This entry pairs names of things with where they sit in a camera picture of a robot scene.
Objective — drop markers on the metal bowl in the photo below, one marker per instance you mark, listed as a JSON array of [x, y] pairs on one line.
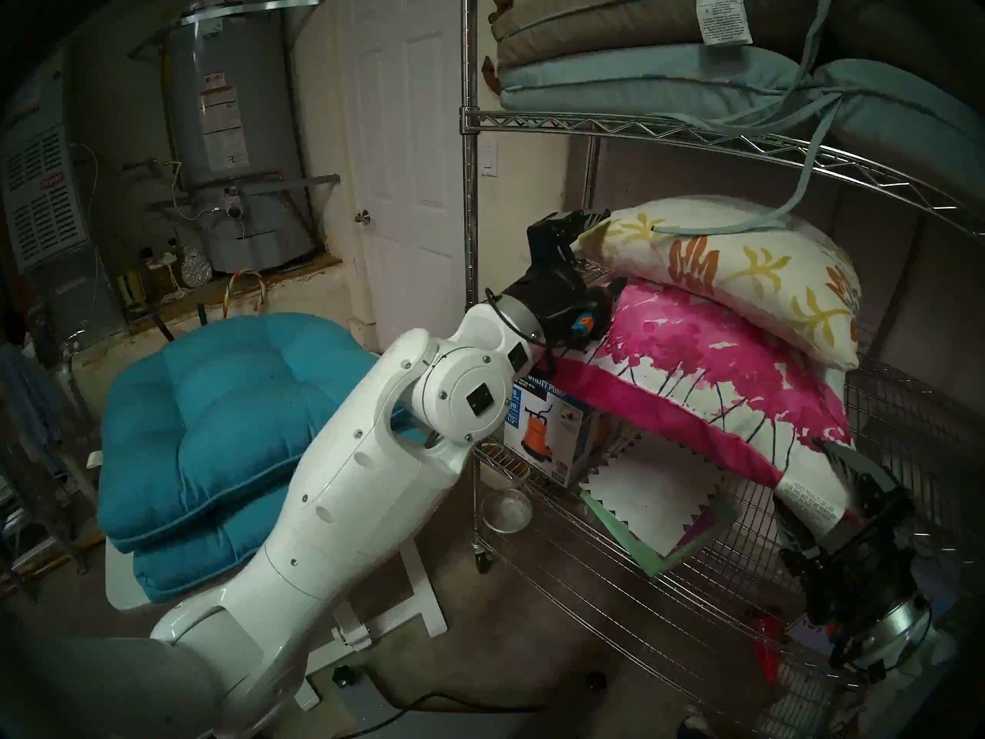
[[508, 510]]

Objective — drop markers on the pale blue bench cushion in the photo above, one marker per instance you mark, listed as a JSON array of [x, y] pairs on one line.
[[616, 79]]

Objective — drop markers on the black floor knob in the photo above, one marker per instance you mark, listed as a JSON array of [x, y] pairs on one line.
[[598, 680], [344, 677]]

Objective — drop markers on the wooden stick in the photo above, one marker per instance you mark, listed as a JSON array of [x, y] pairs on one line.
[[46, 562]]

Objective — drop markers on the teal tufted seat cushion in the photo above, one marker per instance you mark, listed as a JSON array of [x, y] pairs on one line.
[[200, 545], [231, 391]]

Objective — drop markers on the metal step ladder frame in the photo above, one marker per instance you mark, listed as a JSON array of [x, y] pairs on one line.
[[23, 514]]

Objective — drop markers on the white panel door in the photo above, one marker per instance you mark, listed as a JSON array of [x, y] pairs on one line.
[[408, 206]]

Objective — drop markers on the yellow small box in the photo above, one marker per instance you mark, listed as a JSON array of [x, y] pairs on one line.
[[131, 291]]

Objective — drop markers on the cream floral leaf cushion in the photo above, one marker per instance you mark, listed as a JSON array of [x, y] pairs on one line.
[[739, 268]]

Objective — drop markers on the purple paper sheet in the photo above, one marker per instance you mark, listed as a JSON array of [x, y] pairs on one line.
[[700, 531]]

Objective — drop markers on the grey furnace unit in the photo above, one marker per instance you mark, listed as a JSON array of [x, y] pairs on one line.
[[42, 198]]

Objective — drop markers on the utility pump cardboard box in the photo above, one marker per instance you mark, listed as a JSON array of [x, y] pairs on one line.
[[542, 429]]

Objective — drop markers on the green paper sheet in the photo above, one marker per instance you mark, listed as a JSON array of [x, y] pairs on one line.
[[623, 537]]

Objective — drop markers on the grey water heater tank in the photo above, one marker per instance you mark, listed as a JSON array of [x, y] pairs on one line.
[[231, 91]]

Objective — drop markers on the blue hanging cloth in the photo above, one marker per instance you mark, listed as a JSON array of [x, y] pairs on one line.
[[31, 399]]

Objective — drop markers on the pink splash print cushion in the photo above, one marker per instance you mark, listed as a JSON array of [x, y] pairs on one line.
[[708, 360]]

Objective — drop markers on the grey floor plate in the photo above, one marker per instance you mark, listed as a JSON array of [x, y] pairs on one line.
[[377, 718]]

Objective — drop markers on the crumpled foil duct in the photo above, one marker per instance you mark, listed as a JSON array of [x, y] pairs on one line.
[[196, 268]]

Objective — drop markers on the brown bench cushion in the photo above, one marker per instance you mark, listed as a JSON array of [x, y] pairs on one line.
[[600, 21]]

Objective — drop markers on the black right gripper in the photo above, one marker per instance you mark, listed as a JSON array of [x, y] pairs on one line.
[[862, 568]]

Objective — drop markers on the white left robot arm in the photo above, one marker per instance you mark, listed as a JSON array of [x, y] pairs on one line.
[[354, 499]]

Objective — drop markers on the white light switch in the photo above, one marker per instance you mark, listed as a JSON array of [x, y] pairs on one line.
[[489, 157]]

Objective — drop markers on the red plastic object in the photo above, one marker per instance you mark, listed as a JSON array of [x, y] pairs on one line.
[[766, 649]]

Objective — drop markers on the white overbed table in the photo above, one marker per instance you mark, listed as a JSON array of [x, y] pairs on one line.
[[423, 599]]

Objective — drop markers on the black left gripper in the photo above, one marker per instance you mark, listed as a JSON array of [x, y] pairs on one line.
[[562, 299]]

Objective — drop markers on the orange white striped loop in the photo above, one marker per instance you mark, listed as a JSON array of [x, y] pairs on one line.
[[227, 299]]

